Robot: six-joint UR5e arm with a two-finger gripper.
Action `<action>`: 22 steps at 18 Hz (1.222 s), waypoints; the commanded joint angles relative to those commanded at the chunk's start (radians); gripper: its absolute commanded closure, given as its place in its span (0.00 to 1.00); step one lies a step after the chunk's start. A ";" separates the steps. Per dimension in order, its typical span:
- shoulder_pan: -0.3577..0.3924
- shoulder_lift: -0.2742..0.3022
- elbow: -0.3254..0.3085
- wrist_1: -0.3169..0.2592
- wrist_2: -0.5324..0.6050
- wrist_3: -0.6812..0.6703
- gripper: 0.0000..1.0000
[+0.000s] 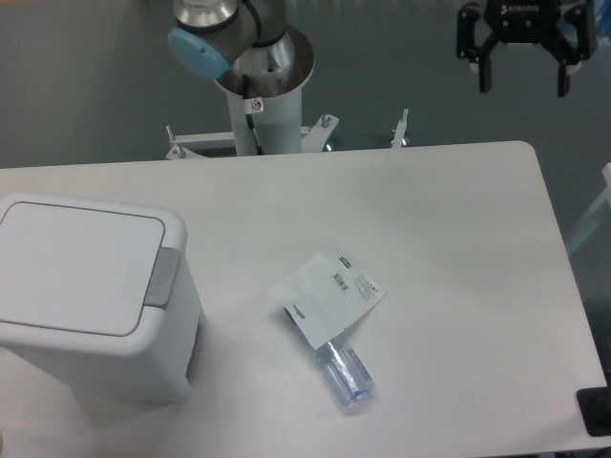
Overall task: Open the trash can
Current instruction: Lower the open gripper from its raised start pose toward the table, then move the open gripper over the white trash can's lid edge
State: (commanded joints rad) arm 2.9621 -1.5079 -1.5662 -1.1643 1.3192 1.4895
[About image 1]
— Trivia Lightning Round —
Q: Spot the white metal base frame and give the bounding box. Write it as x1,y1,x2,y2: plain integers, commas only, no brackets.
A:
165,108,411,160

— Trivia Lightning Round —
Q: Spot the white push-lid trash can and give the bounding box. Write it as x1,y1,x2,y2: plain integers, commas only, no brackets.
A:
1,192,204,402

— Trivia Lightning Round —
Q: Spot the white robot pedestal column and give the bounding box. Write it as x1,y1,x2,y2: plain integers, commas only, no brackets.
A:
215,72,313,156

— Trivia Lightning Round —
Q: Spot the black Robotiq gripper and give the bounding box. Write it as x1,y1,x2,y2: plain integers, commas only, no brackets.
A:
455,0,598,98

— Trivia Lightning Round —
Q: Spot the black device at table edge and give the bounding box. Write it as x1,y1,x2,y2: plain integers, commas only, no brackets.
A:
577,386,610,437

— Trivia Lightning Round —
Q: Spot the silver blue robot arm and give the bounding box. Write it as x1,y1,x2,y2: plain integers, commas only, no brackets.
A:
168,1,597,98

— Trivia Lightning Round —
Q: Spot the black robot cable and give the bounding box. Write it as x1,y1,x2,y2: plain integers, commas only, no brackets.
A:
241,73,265,156

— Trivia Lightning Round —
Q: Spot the white frame at right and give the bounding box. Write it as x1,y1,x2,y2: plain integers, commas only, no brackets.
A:
565,163,610,256

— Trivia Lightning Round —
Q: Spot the clear plastic water bottle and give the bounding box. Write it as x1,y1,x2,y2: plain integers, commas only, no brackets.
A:
284,310,375,408

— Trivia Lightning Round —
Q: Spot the white plastic package bag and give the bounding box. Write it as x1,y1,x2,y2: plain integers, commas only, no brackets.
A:
268,252,387,349

